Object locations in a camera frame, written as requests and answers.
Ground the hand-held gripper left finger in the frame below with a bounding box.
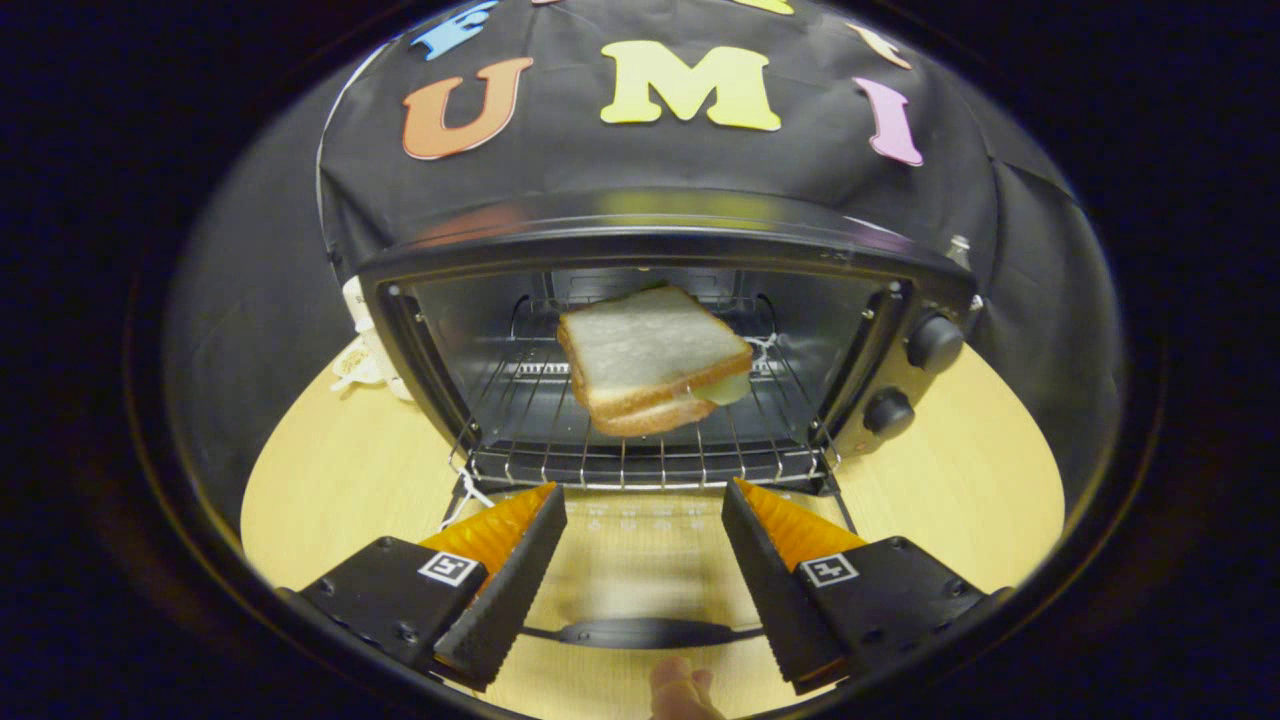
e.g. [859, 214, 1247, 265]
[278, 483, 568, 693]

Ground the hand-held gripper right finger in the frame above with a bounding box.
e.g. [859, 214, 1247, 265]
[722, 478, 1011, 696]

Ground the white bread sandwich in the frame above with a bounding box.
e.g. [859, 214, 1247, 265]
[556, 285, 754, 438]

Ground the black toaster oven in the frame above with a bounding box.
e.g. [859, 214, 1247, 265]
[358, 190, 981, 651]

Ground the white pop-up toaster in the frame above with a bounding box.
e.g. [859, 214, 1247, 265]
[342, 275, 416, 401]

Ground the metal wire oven rack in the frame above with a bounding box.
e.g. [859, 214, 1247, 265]
[450, 298, 841, 491]

